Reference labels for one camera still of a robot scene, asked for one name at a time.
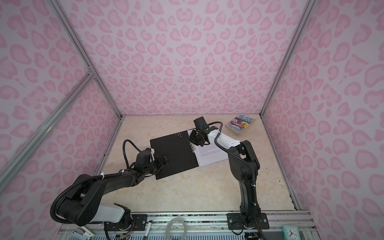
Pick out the printed paper sheet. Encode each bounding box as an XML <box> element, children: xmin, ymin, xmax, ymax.
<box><xmin>190</xmin><ymin>130</ymin><xmax>228</xmax><ymax>167</ymax></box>

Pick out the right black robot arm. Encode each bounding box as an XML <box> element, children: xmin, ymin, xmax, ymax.
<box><xmin>189</xmin><ymin>117</ymin><xmax>261</xmax><ymax>230</ymax></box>

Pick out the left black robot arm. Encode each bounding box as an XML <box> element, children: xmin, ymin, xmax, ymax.
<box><xmin>50</xmin><ymin>148</ymin><xmax>172</xmax><ymax>230</ymax></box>

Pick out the colourful paperback book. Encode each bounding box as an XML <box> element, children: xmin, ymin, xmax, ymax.
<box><xmin>226</xmin><ymin>114</ymin><xmax>255</xmax><ymax>136</ymax></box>

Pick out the white marker pen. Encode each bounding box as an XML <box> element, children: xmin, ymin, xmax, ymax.
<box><xmin>144</xmin><ymin>221</ymin><xmax>152</xmax><ymax>240</ymax></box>

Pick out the white box device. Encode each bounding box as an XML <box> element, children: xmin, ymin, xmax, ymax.
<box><xmin>71</xmin><ymin>227</ymin><xmax>95</xmax><ymax>240</ymax></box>

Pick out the teal desk clock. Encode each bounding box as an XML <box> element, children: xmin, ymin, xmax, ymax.
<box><xmin>282</xmin><ymin>225</ymin><xmax>301</xmax><ymax>240</ymax></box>

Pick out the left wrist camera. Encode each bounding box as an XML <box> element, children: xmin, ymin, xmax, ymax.
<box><xmin>147</xmin><ymin>149</ymin><xmax>155</xmax><ymax>163</ymax></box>

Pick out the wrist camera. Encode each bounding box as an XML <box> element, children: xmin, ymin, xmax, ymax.
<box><xmin>194</xmin><ymin>117</ymin><xmax>209</xmax><ymax>131</ymax></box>
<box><xmin>147</xmin><ymin>149</ymin><xmax>155</xmax><ymax>163</ymax></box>

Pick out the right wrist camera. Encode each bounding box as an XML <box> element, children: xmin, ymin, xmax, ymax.
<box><xmin>194</xmin><ymin>117</ymin><xmax>209</xmax><ymax>131</ymax></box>

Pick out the right black corrugated cable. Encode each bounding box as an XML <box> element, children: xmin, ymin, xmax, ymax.
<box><xmin>206</xmin><ymin>121</ymin><xmax>268</xmax><ymax>240</ymax></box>

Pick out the black corrugated cable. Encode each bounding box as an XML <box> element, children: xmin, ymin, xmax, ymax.
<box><xmin>206</xmin><ymin>121</ymin><xmax>268</xmax><ymax>240</ymax></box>
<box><xmin>49</xmin><ymin>139</ymin><xmax>142</xmax><ymax>224</ymax></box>

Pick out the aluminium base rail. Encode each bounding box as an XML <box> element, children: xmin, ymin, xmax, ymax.
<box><xmin>56</xmin><ymin>211</ymin><xmax>320</xmax><ymax>240</ymax></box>

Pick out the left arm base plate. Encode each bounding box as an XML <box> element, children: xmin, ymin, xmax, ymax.
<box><xmin>106</xmin><ymin>214</ymin><xmax>148</xmax><ymax>232</ymax></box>

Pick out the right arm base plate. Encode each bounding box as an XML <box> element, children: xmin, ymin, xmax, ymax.
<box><xmin>226</xmin><ymin>213</ymin><xmax>270</xmax><ymax>230</ymax></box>

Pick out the left black corrugated cable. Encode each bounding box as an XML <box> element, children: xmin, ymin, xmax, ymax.
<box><xmin>49</xmin><ymin>139</ymin><xmax>142</xmax><ymax>224</ymax></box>

